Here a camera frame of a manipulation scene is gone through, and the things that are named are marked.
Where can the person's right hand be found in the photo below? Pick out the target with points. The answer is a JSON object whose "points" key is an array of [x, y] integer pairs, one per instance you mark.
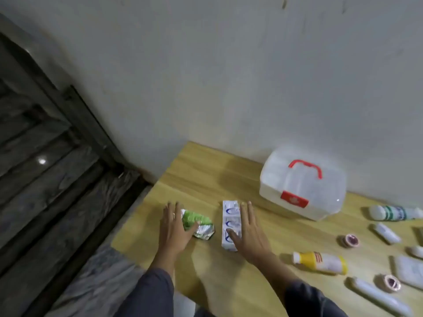
{"points": [[251, 241]]}

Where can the person's left hand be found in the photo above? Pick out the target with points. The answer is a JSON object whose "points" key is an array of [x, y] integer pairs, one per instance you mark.
{"points": [[175, 234]]}

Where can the green foil packet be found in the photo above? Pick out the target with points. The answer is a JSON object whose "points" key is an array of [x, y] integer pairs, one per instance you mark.
{"points": [[191, 217]]}

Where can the blue white blister strip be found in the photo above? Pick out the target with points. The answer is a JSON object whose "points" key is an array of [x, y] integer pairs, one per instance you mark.
{"points": [[229, 214]]}

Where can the yellow medicine bottle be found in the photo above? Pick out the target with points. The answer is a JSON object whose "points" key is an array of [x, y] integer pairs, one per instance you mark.
{"points": [[317, 260]]}

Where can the white first aid box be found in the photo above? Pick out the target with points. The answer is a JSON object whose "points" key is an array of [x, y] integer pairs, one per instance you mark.
{"points": [[297, 181]]}

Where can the pink tape roll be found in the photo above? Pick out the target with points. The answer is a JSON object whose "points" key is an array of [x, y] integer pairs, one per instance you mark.
{"points": [[352, 241], [392, 282]]}

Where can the white bottle green label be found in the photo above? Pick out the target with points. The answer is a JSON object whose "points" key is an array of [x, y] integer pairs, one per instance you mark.
{"points": [[393, 212]]}

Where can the white packet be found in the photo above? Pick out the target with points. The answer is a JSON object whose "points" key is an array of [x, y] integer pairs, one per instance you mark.
{"points": [[408, 270]]}

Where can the person's left forearm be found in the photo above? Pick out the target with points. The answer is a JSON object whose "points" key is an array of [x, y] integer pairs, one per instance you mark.
{"points": [[155, 293]]}

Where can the person's right forearm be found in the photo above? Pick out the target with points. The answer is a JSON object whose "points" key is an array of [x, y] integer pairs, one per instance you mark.
{"points": [[297, 293]]}

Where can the dark metal door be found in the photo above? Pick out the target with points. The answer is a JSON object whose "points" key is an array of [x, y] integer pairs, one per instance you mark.
{"points": [[49, 161]]}

